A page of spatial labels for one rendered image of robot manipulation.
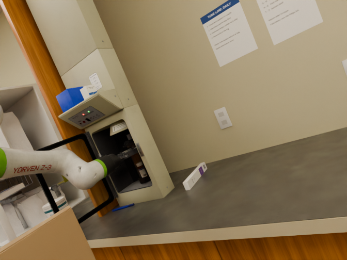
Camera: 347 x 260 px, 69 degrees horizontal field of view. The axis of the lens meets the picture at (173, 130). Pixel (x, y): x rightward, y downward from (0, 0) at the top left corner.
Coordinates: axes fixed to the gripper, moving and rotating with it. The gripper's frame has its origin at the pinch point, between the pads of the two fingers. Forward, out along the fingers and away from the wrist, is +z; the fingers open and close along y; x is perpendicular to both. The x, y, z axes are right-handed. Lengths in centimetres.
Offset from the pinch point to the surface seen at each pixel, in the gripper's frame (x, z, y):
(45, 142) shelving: -31, 32, 128
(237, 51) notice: -26, 33, -61
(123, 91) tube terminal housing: -28.9, -5.8, -14.0
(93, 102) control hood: -28.4, -20.1, -7.1
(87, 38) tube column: -58, -11, -11
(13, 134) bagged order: -46, 8, 124
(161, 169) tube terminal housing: 14.0, -3.0, -13.9
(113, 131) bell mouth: -13.2, -8.6, 0.6
